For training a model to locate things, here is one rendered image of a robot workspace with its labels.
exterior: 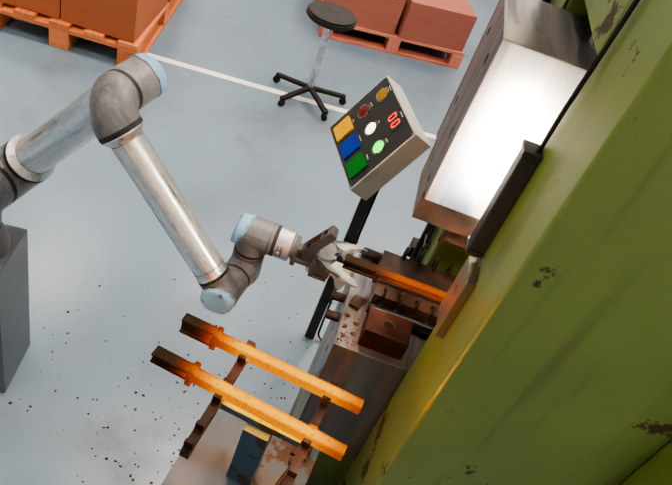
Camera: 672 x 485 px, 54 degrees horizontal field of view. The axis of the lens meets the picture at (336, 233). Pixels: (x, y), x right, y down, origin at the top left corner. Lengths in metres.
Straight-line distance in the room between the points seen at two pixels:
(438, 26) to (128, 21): 2.38
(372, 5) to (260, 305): 2.91
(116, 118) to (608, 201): 1.09
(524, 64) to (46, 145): 1.29
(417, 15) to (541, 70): 3.99
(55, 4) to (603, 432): 3.72
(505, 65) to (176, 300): 1.96
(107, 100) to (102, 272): 1.45
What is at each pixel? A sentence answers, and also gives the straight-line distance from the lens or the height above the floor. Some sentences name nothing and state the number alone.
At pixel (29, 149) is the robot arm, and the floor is 0.93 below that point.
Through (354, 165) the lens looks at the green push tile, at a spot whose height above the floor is 1.01.
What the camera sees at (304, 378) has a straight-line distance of 1.53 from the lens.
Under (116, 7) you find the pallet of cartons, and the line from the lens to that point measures 4.19.
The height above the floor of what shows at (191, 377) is 1.00.
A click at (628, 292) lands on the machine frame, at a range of 1.18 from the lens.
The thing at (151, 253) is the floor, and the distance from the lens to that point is 3.09.
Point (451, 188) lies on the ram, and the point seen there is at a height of 1.42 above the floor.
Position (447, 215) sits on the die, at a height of 1.31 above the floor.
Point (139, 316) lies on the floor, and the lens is 2.85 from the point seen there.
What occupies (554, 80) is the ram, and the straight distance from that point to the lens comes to 1.35.
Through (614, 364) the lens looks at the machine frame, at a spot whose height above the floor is 1.42.
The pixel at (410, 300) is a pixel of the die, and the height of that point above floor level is 0.99.
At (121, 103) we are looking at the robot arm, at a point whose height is 1.29.
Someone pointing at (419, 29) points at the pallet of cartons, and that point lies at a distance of 5.36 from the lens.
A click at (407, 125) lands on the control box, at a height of 1.19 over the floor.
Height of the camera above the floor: 2.21
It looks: 40 degrees down
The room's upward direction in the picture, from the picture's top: 21 degrees clockwise
